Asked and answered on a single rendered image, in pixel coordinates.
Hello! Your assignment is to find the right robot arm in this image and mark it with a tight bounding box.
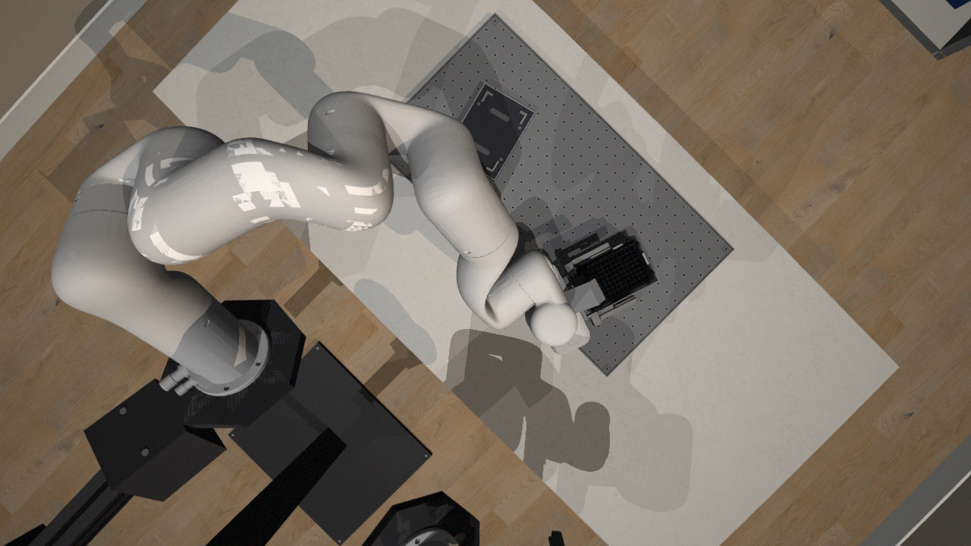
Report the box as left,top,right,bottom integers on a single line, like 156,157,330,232
401,528,459,546

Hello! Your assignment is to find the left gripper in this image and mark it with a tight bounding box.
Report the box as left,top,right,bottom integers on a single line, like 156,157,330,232
551,242,638,355

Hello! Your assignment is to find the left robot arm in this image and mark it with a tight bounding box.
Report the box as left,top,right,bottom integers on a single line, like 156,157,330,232
52,91,606,396

